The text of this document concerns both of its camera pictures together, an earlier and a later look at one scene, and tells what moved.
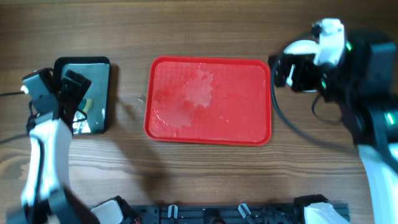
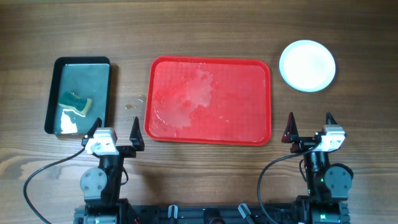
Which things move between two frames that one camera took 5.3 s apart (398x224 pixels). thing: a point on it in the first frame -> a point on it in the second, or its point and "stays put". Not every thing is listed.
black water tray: (92, 115) stays put
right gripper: (301, 62) -> (291, 135)
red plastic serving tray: (226, 101) stays put
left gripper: (69, 90) -> (130, 152)
